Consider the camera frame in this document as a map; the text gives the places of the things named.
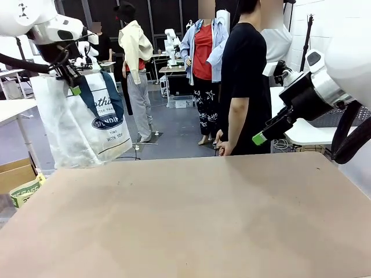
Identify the translucent white printed shopping bag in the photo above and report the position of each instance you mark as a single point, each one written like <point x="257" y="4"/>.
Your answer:
<point x="72" y="127"/>

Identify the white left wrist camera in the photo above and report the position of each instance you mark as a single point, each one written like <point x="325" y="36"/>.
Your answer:
<point x="91" y="34"/>

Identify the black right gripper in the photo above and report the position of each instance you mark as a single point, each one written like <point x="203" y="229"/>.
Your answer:
<point x="307" y="95"/>

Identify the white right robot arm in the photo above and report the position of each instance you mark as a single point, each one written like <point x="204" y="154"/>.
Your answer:
<point x="347" y="43"/>

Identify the background person in black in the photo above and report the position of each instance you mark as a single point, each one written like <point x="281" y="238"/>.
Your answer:
<point x="101" y="43"/>

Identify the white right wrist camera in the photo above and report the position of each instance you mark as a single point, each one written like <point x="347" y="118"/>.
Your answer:
<point x="272" y="69"/>

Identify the grey mesh basket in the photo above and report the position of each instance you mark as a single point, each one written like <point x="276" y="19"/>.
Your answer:
<point x="327" y="116"/>

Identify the clear plastic crate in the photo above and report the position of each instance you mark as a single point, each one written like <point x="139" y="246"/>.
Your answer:
<point x="181" y="101"/>

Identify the white side table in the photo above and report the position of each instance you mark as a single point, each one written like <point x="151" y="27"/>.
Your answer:
<point x="11" y="111"/>

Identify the person in black t-shirt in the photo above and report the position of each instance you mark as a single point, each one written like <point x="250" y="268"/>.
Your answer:
<point x="246" y="58"/>

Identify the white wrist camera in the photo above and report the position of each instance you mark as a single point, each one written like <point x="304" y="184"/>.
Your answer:
<point x="272" y="69"/>
<point x="91" y="34"/>

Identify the white paper roll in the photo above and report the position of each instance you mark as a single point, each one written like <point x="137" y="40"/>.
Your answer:
<point x="223" y="17"/>

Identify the green yellow printed box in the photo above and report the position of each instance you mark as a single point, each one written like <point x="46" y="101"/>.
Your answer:
<point x="26" y="191"/>

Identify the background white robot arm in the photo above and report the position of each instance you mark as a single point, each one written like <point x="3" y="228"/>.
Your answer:
<point x="172" y="43"/>
<point x="87" y="49"/>

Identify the mannequin with beige jacket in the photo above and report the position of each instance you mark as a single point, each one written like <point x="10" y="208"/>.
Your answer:
<point x="134" y="58"/>

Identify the person right hand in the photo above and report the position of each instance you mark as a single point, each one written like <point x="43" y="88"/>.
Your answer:
<point x="224" y="147"/>

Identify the black tripod stand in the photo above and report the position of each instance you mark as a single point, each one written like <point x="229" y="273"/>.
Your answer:
<point x="21" y="49"/>

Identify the person right forearm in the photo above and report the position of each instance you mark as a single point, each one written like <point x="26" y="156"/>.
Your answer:
<point x="236" y="121"/>

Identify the small wooden work table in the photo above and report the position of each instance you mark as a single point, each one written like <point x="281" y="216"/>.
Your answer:
<point x="172" y="69"/>

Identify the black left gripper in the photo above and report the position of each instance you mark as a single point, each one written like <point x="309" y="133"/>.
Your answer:
<point x="58" y="53"/>

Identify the brown cardboard box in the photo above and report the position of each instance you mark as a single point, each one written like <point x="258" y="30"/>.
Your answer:
<point x="14" y="176"/>

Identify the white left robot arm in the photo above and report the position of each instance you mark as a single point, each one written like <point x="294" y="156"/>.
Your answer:
<point x="29" y="14"/>

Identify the person in red shirt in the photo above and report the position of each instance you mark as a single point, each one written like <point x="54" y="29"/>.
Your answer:
<point x="203" y="52"/>

